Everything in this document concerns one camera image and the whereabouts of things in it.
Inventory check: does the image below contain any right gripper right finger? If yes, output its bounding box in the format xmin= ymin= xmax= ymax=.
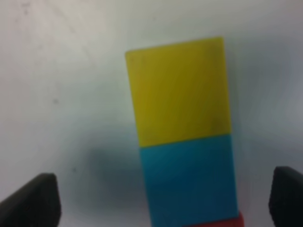
xmin=268 ymin=166 xmax=303 ymax=227

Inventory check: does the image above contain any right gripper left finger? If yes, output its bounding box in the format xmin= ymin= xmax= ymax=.
xmin=0 ymin=173 xmax=62 ymax=227

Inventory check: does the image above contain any red block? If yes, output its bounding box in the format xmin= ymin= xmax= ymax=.
xmin=190 ymin=212 xmax=245 ymax=227

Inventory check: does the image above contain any blue block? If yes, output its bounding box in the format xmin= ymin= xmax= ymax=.
xmin=140 ymin=135 xmax=239 ymax=227

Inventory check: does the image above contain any yellow block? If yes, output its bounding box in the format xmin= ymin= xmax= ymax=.
xmin=125 ymin=37 xmax=232 ymax=147

